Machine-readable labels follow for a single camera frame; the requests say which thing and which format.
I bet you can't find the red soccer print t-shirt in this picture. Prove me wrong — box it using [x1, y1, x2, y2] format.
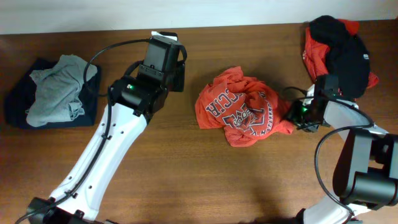
[195, 66, 294, 147]

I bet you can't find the black garment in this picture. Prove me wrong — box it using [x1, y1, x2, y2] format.
[309, 16, 371, 98]

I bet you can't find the left black cable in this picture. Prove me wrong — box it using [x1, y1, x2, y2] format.
[14, 38, 187, 224]

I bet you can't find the light grey crumpled shirt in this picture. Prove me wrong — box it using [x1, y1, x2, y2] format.
[26, 55, 98, 128]

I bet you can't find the navy blue folded garment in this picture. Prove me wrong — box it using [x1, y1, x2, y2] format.
[4, 58, 98, 129]

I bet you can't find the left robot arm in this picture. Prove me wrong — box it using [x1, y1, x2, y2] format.
[17, 31, 187, 223]

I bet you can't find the red garment under pile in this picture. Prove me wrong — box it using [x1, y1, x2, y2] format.
[302, 19, 379, 89]

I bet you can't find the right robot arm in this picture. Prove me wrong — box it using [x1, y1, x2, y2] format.
[285, 75, 397, 224]

